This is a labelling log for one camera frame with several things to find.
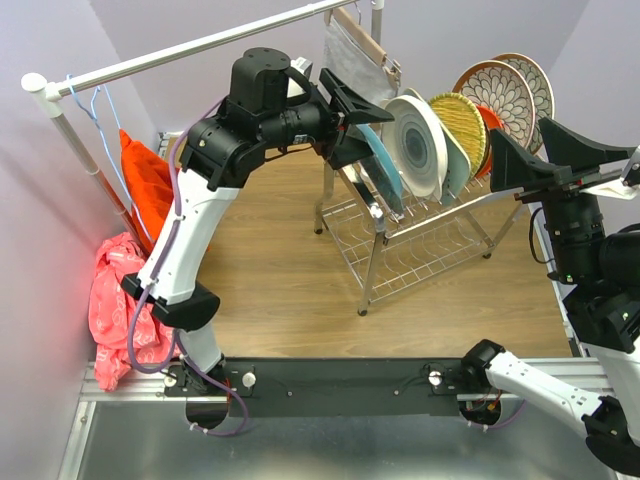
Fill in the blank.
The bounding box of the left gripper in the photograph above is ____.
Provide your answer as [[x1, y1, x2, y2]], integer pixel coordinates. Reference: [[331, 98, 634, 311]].
[[259, 67, 395, 169]]

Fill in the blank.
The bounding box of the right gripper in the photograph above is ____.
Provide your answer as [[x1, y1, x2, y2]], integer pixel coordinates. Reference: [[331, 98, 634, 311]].
[[487, 114, 637, 282]]

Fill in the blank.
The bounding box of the teal scalloped plate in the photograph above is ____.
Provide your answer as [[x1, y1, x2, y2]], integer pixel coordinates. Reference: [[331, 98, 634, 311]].
[[356, 125, 404, 216]]

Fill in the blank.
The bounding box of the orange plate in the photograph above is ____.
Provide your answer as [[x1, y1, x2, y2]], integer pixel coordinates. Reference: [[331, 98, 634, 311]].
[[475, 105, 503, 179]]

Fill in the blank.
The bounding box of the large floral plate brown rim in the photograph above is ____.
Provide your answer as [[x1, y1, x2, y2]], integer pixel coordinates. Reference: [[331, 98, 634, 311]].
[[494, 52, 555, 154]]

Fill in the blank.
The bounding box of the light blue divided tray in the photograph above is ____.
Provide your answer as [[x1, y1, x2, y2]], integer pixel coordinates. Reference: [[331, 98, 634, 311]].
[[403, 88, 471, 206]]

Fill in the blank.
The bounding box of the woven bamboo plate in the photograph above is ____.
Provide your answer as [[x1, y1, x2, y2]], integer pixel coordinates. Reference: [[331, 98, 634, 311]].
[[427, 92, 488, 179]]

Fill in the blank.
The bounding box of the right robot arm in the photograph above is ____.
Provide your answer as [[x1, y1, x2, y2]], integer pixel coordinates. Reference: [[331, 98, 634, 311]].
[[459, 117, 639, 476]]

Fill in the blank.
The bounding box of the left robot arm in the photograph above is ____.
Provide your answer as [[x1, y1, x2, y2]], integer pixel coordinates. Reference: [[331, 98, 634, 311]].
[[121, 47, 394, 395]]

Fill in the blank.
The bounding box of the metal dish rack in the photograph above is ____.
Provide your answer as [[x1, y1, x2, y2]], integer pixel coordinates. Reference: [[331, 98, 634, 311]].
[[314, 165, 526, 316]]

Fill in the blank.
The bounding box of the wooden clip hanger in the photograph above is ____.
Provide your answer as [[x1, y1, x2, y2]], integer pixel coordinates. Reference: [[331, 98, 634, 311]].
[[324, 7, 402, 86]]

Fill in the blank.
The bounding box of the grey hanging cloth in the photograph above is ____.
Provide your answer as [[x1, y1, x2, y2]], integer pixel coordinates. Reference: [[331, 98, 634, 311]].
[[323, 19, 397, 106]]

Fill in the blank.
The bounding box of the orange oven mitt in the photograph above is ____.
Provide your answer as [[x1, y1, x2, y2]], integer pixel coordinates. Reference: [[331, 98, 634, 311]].
[[119, 129, 174, 252]]

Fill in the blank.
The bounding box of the pink plastic bag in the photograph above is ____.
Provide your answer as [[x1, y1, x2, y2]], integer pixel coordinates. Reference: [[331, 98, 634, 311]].
[[88, 232, 179, 392]]

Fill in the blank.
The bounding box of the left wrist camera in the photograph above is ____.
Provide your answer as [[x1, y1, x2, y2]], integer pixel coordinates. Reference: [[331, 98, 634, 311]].
[[287, 56, 313, 100]]

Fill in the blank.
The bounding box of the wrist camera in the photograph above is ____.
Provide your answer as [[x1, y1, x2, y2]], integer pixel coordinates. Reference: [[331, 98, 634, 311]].
[[287, 56, 313, 100], [580, 144, 639, 200]]

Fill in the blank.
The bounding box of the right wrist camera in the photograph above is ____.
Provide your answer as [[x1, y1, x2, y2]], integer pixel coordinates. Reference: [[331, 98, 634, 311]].
[[580, 144, 639, 200]]

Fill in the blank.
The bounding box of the blue wire hanger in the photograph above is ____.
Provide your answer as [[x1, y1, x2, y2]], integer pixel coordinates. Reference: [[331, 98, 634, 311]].
[[70, 84, 152, 241]]

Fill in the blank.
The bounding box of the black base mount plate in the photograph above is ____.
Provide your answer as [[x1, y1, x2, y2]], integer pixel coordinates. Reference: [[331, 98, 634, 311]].
[[188, 357, 504, 425]]

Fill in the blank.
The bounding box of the white clothes rail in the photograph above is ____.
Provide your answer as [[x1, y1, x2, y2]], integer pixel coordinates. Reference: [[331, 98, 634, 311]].
[[20, 0, 386, 221]]

